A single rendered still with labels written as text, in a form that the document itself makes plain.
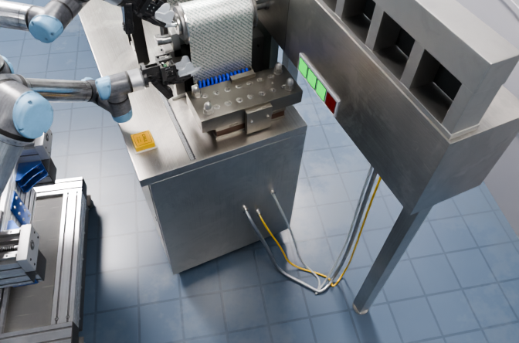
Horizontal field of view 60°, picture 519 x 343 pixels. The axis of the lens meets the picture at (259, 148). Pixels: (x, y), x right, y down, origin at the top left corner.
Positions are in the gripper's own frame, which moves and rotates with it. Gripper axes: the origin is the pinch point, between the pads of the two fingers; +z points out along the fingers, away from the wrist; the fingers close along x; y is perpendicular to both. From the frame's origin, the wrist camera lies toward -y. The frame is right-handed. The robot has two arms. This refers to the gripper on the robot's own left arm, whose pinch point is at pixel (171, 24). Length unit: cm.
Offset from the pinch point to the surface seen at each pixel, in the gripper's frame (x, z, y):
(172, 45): 3.3, 7.6, -8.4
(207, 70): -4.7, 20.4, -8.6
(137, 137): -13.3, 5.7, -39.7
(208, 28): -4.8, 10.1, 6.2
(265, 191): -30, 65, -40
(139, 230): 6, 57, -117
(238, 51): -4.7, 26.6, 3.3
